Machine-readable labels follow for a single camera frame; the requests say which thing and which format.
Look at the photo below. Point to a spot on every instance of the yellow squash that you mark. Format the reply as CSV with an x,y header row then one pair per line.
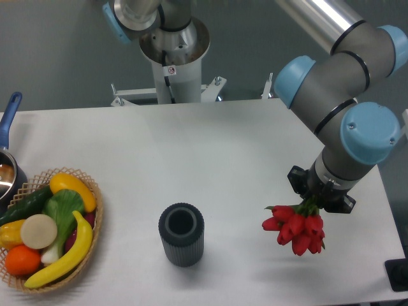
x,y
62,181

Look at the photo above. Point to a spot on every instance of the dark grey ribbed vase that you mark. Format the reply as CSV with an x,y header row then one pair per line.
x,y
181,228

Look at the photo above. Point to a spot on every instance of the yellow banana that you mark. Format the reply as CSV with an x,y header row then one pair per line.
x,y
68,261

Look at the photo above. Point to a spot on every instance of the red tulip bouquet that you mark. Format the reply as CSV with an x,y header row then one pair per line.
x,y
299,225

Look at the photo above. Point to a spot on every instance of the yellow bell pepper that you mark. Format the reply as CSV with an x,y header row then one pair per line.
x,y
10,234

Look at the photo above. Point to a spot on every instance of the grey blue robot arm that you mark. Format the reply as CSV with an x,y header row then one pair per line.
x,y
356,136

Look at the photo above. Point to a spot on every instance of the orange fruit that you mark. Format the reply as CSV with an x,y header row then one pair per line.
x,y
22,260

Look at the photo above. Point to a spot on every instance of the green cucumber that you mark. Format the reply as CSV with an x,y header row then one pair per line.
x,y
30,205

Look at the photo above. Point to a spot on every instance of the purple eggplant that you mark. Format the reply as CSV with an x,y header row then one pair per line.
x,y
90,218

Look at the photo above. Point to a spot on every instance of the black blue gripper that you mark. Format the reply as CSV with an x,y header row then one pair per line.
x,y
331,198

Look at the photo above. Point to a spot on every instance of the beige round slice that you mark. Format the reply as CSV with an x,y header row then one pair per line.
x,y
38,231

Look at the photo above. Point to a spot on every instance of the blue handled saucepan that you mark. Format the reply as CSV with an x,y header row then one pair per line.
x,y
12,176

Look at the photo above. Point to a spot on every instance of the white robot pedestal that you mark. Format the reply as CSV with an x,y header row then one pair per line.
x,y
175,59

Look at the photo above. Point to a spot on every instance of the white frame at right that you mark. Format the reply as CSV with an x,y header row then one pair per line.
x,y
404,129

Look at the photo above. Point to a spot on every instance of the black device at edge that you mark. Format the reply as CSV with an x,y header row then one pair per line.
x,y
396,270

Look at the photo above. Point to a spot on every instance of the green bok choy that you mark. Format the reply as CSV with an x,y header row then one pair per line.
x,y
60,208

